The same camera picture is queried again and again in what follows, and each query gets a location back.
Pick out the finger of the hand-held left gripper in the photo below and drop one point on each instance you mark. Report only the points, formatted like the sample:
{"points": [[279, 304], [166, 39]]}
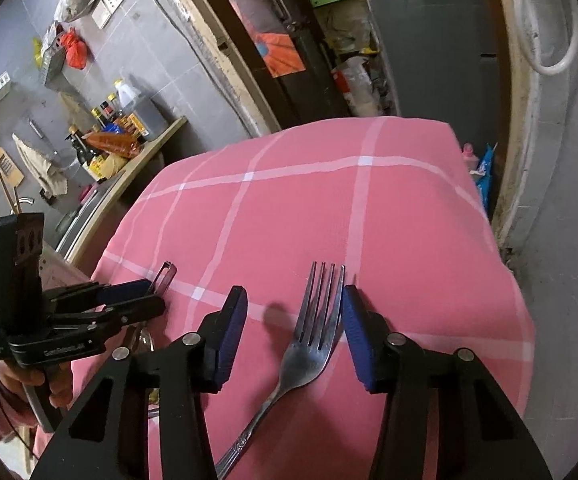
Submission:
{"points": [[124, 291], [134, 310]]}

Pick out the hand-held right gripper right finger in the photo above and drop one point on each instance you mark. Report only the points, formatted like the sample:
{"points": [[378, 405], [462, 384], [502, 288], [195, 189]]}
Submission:
{"points": [[361, 340]]}

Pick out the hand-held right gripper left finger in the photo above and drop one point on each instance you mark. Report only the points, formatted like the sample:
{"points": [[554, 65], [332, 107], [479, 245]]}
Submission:
{"points": [[229, 340]]}

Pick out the metal peeler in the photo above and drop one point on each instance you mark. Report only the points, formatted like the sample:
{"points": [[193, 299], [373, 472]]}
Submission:
{"points": [[166, 272]]}

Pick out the metal fork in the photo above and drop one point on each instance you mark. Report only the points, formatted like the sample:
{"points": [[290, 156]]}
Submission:
{"points": [[304, 355]]}

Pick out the person's left hand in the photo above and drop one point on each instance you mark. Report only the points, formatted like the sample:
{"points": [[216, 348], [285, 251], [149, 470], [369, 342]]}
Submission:
{"points": [[59, 385]]}

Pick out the curved steel faucet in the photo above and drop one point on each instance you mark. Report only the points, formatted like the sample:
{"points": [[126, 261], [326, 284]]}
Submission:
{"points": [[24, 203]]}

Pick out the steel sink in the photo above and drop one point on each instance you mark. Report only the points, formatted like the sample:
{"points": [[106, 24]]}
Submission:
{"points": [[84, 215]]}

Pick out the beige hanging towel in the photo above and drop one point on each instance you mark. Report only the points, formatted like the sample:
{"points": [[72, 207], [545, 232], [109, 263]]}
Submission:
{"points": [[39, 165]]}

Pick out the wooden grater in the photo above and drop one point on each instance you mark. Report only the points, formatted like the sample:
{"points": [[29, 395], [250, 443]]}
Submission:
{"points": [[4, 160]]}

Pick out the yellow food bag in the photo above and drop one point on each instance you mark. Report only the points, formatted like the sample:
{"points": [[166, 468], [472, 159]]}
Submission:
{"points": [[111, 166]]}

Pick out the beige kitchen counter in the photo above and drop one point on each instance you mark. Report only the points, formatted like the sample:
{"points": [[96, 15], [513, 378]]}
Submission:
{"points": [[144, 160]]}

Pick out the pink checked tablecloth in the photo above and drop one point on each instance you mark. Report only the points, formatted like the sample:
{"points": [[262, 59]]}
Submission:
{"points": [[319, 210]]}

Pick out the orange food packet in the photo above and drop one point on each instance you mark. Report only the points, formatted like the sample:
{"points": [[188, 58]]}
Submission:
{"points": [[114, 144]]}

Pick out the soy sauce bottle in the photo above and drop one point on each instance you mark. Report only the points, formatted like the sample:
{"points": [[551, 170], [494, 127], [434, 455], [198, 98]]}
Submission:
{"points": [[103, 115]]}

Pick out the blue packet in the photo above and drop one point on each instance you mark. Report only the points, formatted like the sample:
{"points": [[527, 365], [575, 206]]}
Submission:
{"points": [[485, 180]]}

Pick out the pink bottle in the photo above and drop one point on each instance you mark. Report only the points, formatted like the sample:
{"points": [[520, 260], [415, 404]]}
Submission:
{"points": [[469, 156]]}

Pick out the green snack packet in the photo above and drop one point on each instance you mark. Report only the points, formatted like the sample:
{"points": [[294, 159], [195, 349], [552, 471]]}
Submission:
{"points": [[37, 52]]}

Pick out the red plastic bag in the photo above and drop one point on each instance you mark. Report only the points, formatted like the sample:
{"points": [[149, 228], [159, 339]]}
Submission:
{"points": [[75, 50]]}

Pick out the white plastic bag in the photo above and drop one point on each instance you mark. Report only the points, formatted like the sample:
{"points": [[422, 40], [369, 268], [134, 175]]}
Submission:
{"points": [[356, 82]]}

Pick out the dark wooden door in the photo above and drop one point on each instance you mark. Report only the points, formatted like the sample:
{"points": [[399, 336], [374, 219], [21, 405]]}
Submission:
{"points": [[279, 40]]}

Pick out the grey fridge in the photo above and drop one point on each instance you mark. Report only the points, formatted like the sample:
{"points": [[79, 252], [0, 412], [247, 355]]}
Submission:
{"points": [[429, 50]]}

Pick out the grey wall shelf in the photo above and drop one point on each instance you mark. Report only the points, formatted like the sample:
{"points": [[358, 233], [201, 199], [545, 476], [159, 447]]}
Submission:
{"points": [[53, 60]]}

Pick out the worn door frame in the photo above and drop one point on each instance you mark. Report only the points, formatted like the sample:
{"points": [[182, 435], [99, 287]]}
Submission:
{"points": [[204, 45]]}

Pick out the wall switch socket panel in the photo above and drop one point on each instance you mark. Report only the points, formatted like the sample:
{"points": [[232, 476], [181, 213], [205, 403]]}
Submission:
{"points": [[108, 4]]}

